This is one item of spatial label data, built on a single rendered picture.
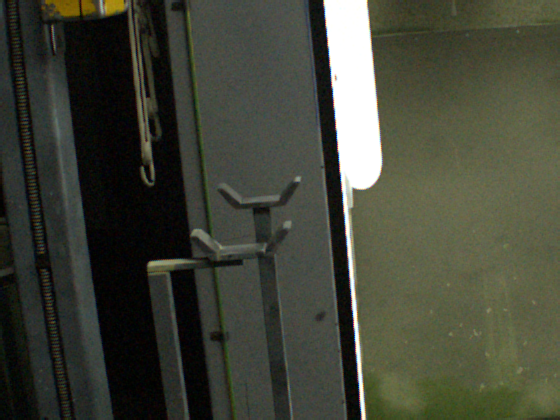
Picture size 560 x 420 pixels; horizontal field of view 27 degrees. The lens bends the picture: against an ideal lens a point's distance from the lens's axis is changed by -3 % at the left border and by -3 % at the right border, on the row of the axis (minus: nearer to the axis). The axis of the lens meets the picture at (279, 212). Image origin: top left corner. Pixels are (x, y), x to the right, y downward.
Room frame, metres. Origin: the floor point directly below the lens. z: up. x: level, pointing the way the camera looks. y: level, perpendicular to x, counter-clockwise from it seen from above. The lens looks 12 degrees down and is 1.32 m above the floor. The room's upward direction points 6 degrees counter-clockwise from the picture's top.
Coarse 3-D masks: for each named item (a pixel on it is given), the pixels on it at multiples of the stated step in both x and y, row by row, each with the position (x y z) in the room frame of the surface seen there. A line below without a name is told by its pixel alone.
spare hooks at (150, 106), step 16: (128, 0) 1.55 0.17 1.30; (144, 0) 1.59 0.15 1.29; (160, 0) 1.60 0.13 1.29; (128, 16) 1.55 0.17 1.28; (144, 16) 1.59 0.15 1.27; (160, 16) 1.60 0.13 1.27; (144, 32) 1.58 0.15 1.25; (144, 48) 1.60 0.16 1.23; (144, 96) 1.56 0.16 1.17; (144, 112) 1.56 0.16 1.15; (144, 128) 1.57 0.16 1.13; (160, 128) 1.60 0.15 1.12; (144, 144) 1.51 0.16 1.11; (144, 160) 1.52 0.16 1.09; (144, 176) 1.52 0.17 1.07
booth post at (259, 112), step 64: (192, 0) 1.50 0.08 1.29; (256, 0) 1.50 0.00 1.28; (256, 64) 1.50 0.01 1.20; (192, 128) 1.51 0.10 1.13; (256, 128) 1.50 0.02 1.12; (320, 128) 1.50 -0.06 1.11; (192, 192) 1.51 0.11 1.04; (256, 192) 1.50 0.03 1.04; (320, 192) 1.49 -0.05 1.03; (192, 256) 1.51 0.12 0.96; (320, 256) 1.49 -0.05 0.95; (256, 320) 1.50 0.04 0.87; (320, 320) 1.49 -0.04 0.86; (256, 384) 1.50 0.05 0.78; (320, 384) 1.50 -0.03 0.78
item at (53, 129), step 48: (0, 0) 1.01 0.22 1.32; (0, 48) 1.01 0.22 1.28; (48, 48) 1.01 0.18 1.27; (0, 96) 1.01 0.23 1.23; (48, 96) 1.01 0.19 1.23; (0, 144) 1.01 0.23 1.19; (48, 144) 1.01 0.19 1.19; (48, 192) 1.01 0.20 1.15; (48, 240) 1.01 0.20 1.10; (48, 288) 1.01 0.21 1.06; (48, 336) 1.02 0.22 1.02; (96, 336) 1.05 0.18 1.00; (48, 384) 1.01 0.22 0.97; (96, 384) 1.02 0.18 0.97
